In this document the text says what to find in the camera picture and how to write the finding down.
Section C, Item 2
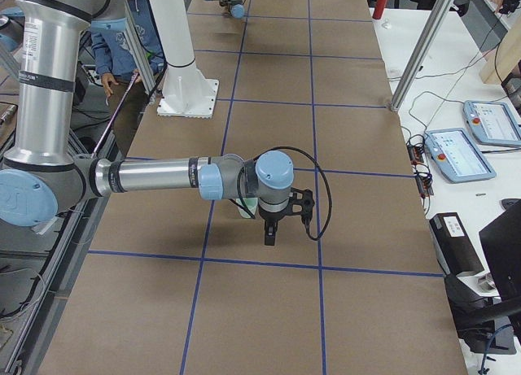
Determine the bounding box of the red cylinder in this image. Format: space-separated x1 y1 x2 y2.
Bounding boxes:
372 0 387 20

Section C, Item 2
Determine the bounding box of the aluminium frame post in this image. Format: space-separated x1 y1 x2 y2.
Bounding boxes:
389 0 453 112
124 4 155 94

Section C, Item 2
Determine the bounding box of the small electronics board with wires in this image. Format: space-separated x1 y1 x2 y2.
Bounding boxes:
406 134 433 199

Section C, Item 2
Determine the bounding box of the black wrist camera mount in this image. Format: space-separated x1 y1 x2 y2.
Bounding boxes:
289 187 315 230

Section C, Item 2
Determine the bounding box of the aluminium frame post left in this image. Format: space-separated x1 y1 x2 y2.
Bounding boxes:
124 4 155 94

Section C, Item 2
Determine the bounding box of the white pedestal column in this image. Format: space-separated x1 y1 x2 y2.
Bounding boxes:
149 0 219 118

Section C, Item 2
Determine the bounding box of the green plastic cup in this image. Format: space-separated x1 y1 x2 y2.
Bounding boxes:
235 198 258 219

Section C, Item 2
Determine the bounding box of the aluminium frame post right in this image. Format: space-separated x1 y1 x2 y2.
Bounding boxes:
389 0 453 112

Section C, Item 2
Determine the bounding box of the black braided cable right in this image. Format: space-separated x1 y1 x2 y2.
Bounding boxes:
236 146 334 242

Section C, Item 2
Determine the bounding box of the teach pendant tablet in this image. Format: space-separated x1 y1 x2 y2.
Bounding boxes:
425 128 497 183
463 101 520 147

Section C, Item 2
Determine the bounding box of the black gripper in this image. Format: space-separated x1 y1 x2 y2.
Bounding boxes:
259 207 293 246

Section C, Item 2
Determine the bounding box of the black box with label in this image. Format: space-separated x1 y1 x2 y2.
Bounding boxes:
429 212 484 277

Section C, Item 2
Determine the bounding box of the person in blue hoodie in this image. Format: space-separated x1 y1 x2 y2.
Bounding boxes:
91 0 164 155

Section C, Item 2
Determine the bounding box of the wooden board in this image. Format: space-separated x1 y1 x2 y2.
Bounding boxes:
479 15 520 84

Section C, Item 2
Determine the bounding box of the far teach pendant tablet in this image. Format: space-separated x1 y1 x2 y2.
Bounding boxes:
463 101 520 147

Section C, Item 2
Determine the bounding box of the black monitor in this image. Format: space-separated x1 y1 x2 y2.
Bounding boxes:
479 202 520 299

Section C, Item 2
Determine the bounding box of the near teach pendant tablet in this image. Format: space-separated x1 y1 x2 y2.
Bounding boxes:
425 128 497 183

